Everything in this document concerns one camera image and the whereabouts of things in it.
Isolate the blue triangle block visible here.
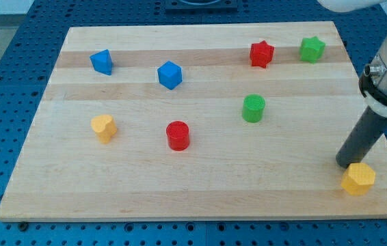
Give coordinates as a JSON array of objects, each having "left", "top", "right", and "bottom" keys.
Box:
[{"left": 90, "top": 49, "right": 113, "bottom": 76}]

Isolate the green star block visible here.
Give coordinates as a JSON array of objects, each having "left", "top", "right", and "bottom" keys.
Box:
[{"left": 299, "top": 36, "right": 325, "bottom": 64}]

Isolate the blue cube block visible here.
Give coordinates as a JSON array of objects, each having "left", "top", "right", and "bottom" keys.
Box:
[{"left": 157, "top": 61, "right": 183, "bottom": 90}]

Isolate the yellow hexagon block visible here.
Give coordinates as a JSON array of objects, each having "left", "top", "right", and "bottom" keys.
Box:
[{"left": 341, "top": 163, "right": 376, "bottom": 196}]

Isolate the wooden board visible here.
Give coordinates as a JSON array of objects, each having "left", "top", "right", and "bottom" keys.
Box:
[{"left": 0, "top": 21, "right": 387, "bottom": 222}]

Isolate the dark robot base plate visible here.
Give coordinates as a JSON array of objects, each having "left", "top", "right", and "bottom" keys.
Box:
[{"left": 163, "top": 0, "right": 239, "bottom": 12}]

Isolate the red cylinder block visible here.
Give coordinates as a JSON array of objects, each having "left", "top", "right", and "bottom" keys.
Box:
[{"left": 166, "top": 121, "right": 190, "bottom": 151}]

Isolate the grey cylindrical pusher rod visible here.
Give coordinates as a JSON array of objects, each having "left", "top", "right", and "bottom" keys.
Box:
[{"left": 336, "top": 107, "right": 387, "bottom": 169}]

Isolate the red star block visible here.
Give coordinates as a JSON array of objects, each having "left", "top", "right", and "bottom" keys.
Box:
[{"left": 250, "top": 40, "right": 275, "bottom": 68}]

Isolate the green cylinder block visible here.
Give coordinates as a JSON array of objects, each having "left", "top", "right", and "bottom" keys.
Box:
[{"left": 242, "top": 94, "right": 266, "bottom": 123}]

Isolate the yellow heart block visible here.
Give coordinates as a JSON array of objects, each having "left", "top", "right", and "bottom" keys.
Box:
[{"left": 90, "top": 114, "right": 118, "bottom": 144}]

